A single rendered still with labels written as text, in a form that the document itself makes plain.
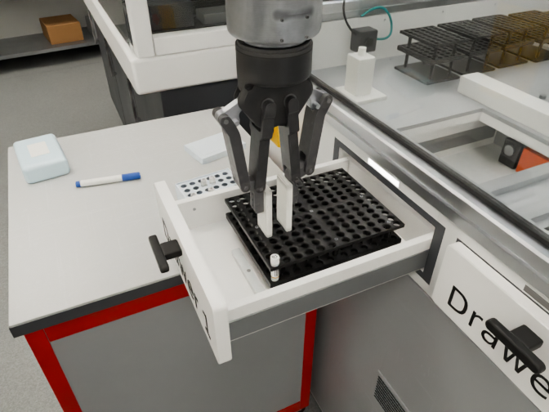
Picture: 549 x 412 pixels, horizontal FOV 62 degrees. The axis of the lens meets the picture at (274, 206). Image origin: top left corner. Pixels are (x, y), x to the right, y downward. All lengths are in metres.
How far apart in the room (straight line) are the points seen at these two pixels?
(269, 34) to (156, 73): 0.99
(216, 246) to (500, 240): 0.41
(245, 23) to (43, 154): 0.82
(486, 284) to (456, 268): 0.05
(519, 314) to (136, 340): 0.65
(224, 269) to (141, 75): 0.80
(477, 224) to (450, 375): 0.27
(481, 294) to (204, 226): 0.44
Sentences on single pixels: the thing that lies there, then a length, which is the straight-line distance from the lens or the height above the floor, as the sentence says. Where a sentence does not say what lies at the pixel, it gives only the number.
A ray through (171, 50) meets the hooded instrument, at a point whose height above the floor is 0.92.
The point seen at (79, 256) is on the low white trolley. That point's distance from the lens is 0.91.
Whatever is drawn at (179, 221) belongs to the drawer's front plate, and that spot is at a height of 0.93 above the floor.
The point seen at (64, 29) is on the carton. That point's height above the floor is 0.25.
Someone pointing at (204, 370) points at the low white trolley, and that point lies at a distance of 1.08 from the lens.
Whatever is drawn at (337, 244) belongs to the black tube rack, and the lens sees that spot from 0.65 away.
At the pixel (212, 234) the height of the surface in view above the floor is 0.84.
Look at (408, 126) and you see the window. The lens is 0.71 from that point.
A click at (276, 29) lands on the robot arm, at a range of 0.42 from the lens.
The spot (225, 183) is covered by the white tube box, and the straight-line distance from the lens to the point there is 0.97.
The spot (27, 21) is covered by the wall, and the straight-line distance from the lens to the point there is 4.77.
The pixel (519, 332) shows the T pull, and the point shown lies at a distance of 0.60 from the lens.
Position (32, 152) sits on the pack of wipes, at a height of 0.81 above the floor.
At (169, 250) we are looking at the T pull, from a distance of 0.64.
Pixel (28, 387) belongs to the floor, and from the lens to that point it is 1.75.
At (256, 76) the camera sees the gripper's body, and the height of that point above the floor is 1.17.
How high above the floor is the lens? 1.33
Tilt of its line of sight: 37 degrees down
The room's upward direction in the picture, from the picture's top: straight up
